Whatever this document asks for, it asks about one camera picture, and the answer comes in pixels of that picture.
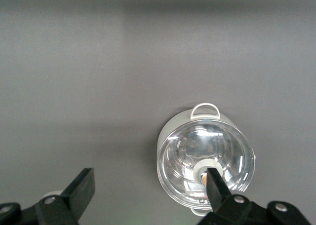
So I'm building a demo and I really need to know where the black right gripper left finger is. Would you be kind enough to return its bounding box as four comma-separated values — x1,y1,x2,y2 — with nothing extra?
0,167,96,225

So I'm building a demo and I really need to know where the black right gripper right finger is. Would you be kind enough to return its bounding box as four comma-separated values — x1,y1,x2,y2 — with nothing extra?
197,167,312,225

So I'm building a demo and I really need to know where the glass lid with wooden knob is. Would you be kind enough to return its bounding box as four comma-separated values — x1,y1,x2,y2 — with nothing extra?
158,118,255,208

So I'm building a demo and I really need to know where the dark grey table cloth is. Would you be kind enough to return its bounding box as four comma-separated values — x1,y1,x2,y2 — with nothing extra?
0,0,316,225

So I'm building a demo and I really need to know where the pale green two-handled pot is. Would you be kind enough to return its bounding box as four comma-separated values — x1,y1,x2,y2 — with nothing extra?
156,102,257,217

